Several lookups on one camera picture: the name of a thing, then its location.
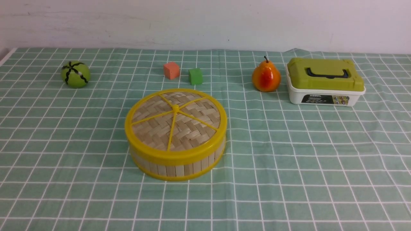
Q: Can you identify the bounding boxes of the yellow woven steamer lid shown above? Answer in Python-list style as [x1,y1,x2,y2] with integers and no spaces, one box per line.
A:
[125,88,228,165]

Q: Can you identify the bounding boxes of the green checkered tablecloth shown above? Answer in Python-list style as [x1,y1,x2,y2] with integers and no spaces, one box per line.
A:
[0,48,411,231]

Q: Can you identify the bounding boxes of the white box with green lid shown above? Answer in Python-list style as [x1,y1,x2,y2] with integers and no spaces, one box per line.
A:
[286,57,366,107]

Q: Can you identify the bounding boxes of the green striped toy melon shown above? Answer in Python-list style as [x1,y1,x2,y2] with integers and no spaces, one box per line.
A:
[61,61,91,88]

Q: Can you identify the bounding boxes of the orange toy pear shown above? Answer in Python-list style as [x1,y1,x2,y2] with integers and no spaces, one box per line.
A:
[251,56,281,92]

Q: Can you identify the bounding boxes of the green cube block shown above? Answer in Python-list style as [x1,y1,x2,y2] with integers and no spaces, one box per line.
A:
[189,68,204,85]

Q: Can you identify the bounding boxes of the yellow bamboo steamer base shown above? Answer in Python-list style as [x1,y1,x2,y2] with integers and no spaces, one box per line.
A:
[129,138,226,181]

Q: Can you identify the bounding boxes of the orange-pink cube block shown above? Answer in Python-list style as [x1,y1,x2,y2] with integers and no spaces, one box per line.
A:
[163,62,180,80]

